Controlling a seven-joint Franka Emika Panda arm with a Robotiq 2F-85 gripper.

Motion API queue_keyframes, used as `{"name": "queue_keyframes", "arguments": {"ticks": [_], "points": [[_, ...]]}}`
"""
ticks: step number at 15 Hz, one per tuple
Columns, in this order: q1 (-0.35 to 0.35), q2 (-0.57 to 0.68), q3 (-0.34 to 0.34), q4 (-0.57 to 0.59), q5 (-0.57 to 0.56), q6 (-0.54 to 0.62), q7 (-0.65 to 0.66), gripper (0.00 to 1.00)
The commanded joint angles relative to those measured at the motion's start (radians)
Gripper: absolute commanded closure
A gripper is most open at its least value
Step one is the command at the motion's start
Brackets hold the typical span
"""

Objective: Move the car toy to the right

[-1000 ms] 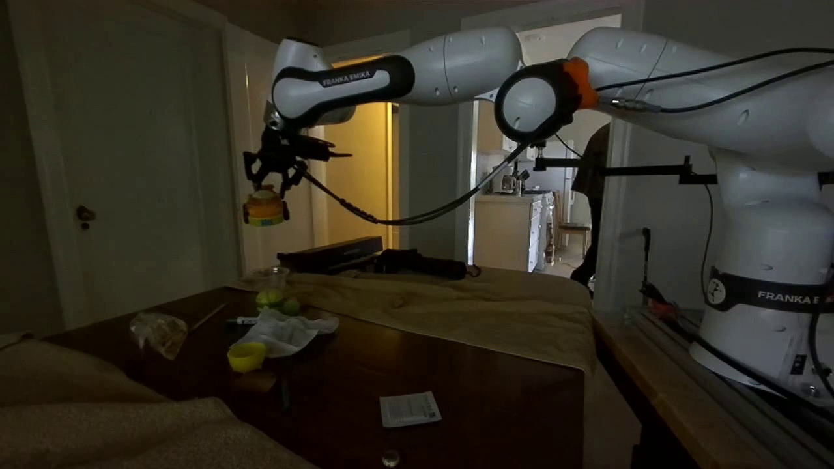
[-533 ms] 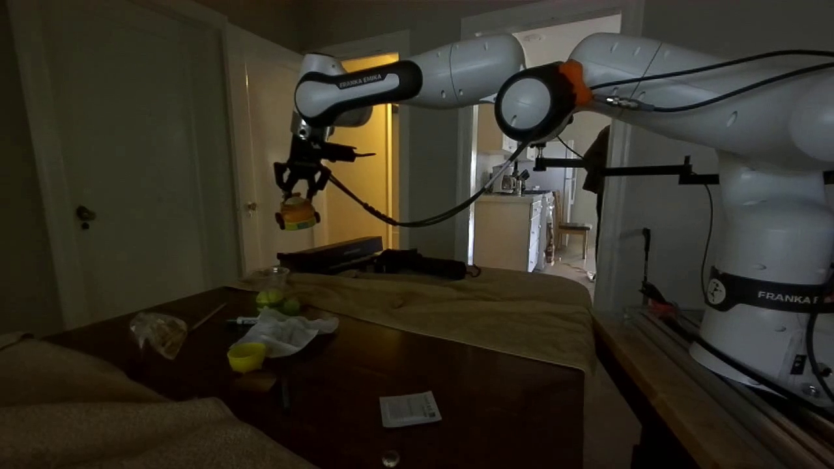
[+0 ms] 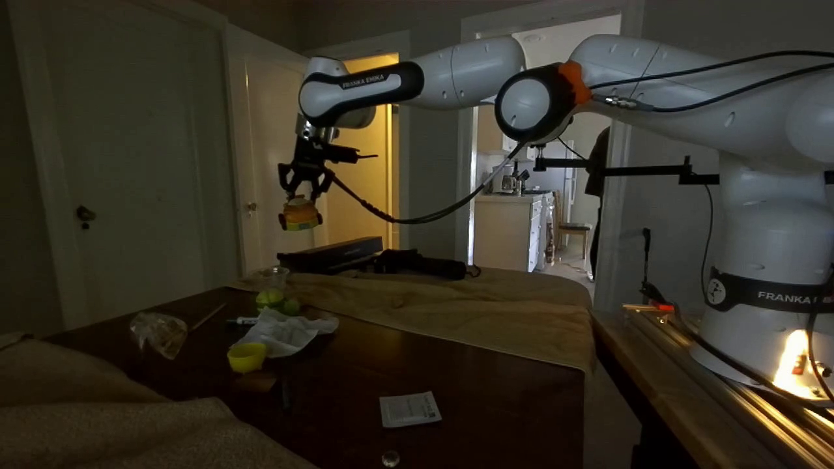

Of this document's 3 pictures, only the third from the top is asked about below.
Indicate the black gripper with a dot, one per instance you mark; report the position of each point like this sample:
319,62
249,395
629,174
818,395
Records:
314,157

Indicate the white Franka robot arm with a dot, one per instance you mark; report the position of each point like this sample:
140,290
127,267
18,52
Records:
679,87

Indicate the flat black box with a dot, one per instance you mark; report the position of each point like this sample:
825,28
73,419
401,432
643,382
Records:
329,255

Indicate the clear plastic container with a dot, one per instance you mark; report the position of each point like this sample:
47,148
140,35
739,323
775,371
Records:
273,276

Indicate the green plastic cup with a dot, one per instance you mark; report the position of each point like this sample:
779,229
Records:
269,299

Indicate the small green ball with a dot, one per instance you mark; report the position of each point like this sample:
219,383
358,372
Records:
289,306

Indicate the black elongated pouch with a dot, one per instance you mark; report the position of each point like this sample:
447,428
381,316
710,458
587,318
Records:
418,264

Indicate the crumpled white tissue paper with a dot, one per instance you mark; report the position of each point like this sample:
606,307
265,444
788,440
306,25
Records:
282,333

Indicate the thin wooden stick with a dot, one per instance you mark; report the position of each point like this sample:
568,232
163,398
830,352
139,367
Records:
208,316

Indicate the yellow plastic cup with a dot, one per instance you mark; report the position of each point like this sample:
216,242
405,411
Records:
249,354

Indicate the clear plastic bag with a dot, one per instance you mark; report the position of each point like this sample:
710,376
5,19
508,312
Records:
160,333

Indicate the white cabinet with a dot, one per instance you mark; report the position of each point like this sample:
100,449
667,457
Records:
510,234

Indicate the dark door knob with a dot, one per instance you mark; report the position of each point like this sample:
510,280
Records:
83,213

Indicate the white printed card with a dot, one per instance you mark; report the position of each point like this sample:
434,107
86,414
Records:
409,410

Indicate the small wooden stool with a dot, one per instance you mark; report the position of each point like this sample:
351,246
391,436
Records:
574,229

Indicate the small silver coin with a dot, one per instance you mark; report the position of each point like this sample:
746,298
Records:
391,457

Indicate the beige blanket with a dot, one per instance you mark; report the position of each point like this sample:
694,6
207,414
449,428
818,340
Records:
104,417

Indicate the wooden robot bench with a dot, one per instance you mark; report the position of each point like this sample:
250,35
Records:
659,382

